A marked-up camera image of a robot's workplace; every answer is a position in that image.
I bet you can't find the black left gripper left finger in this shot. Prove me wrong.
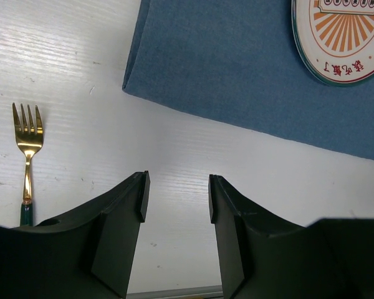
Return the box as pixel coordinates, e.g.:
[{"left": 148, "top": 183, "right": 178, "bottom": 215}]
[{"left": 0, "top": 171, "right": 150, "bottom": 298}]

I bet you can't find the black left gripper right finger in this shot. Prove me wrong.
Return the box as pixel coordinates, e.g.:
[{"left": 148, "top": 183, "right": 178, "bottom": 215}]
[{"left": 209, "top": 175, "right": 374, "bottom": 298}]

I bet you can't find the gold fork green handle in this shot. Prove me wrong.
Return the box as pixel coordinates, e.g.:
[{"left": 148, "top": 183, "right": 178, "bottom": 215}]
[{"left": 12, "top": 103, "right": 44, "bottom": 226}]

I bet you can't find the blue cloth placemat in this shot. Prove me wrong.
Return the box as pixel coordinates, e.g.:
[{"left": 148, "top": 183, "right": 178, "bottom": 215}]
[{"left": 122, "top": 1, "right": 374, "bottom": 160}]

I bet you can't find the white plate orange sunburst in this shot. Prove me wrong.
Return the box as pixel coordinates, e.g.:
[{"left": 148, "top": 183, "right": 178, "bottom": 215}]
[{"left": 291, "top": 0, "right": 374, "bottom": 87}]

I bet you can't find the aluminium front rail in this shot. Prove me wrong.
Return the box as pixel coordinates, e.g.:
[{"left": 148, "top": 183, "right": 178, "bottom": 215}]
[{"left": 126, "top": 285, "right": 224, "bottom": 299}]

